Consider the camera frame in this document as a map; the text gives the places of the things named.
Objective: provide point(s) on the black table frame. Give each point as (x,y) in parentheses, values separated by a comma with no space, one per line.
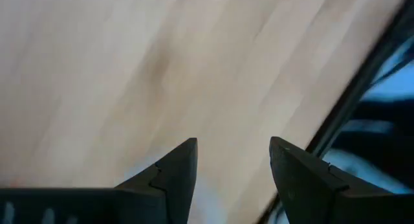
(355,88)

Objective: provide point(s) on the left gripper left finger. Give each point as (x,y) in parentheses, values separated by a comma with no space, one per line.
(181,172)

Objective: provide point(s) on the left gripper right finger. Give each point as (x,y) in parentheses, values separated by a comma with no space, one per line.
(304,185)

